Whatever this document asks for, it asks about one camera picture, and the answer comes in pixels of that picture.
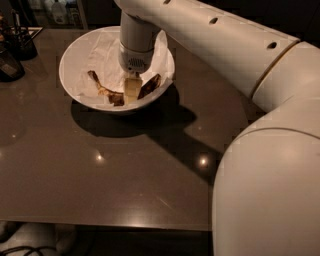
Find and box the white bowl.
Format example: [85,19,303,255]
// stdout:
[58,25,176,116]

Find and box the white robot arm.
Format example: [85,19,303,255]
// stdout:
[115,0,320,256]

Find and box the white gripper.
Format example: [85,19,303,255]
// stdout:
[118,41,154,104]

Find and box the dark appliance at left edge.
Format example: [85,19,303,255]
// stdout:
[0,44,25,82]

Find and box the white paper sheet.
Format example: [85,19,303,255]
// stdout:
[74,31,174,112]

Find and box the grey cushion under table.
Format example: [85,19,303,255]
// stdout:
[0,221,77,256]

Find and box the white plastic jug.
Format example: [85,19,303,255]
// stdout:
[51,0,68,25]

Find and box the overripe brown banana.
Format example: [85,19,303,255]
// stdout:
[87,70,161,106]

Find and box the black wire utensil holder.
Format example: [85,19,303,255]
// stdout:
[1,10,38,61]

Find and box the black cable on floor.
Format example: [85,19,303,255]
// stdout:
[0,245,59,256]

